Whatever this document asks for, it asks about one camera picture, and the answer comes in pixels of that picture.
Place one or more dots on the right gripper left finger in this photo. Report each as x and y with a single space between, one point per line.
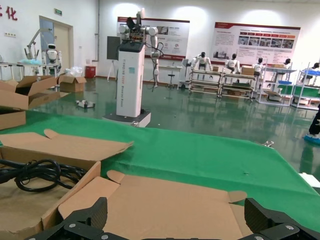
85 225

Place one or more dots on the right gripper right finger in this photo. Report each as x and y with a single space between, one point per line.
270 225

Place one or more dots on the torn-edged open cardboard box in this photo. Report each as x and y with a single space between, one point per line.
62 147

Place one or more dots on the grey tray with parts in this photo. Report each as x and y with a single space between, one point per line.
86 103

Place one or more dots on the stacked cardboard box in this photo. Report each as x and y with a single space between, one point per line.
42 98
12 120

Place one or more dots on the silver metal clip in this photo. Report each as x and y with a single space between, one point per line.
269 143

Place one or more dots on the green tablecloth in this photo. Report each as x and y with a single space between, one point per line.
200 160

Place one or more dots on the open cardboard carton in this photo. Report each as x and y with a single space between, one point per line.
72 86

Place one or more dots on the red bin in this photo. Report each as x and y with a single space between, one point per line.
90 72

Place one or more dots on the metal shelf rack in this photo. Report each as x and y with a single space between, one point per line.
237 75
307 72
205 72
275 68

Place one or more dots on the clear plastic bags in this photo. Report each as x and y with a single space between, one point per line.
75 71

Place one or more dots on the cardboard carton on shelf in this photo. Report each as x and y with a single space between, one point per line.
247 71

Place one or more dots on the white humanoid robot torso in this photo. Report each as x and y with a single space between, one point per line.
258 67
203 61
235 64
287 62
315 66

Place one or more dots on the blue cloth pile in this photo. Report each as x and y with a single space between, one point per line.
30 61

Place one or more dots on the black stool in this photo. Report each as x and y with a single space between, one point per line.
171 75

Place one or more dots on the small white round-head robot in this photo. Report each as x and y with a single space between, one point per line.
51 53

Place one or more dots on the black display screen on stand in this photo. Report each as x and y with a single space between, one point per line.
112 47

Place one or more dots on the beige door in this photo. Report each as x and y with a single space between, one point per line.
63 45

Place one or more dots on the green exit sign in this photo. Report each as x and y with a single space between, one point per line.
58 11

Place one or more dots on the white frame table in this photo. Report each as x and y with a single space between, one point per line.
25 64

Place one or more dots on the wide red-framed wall poster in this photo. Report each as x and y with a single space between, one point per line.
225 42

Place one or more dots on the small red-framed wall poster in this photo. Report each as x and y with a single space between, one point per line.
175 37

